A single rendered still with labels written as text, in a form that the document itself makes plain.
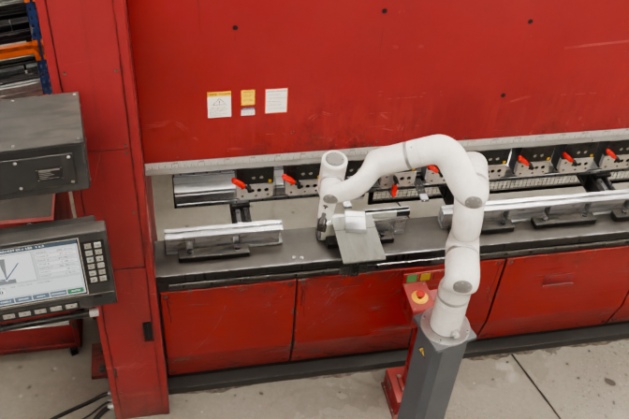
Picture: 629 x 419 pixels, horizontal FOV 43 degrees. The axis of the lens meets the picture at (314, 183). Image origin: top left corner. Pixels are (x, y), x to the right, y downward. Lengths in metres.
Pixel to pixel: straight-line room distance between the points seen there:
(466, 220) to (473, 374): 1.74
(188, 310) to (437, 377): 1.12
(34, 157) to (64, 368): 2.03
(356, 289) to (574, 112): 1.21
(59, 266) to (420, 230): 1.67
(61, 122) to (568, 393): 2.93
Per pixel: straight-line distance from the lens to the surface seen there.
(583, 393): 4.44
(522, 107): 3.35
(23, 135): 2.46
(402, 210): 3.57
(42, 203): 3.67
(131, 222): 3.06
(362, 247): 3.39
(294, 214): 4.93
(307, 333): 3.86
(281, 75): 2.94
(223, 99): 2.97
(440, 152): 2.51
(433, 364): 3.21
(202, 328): 3.73
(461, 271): 2.80
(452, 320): 3.05
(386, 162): 2.55
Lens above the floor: 3.44
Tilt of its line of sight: 42 degrees down
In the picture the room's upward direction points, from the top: 5 degrees clockwise
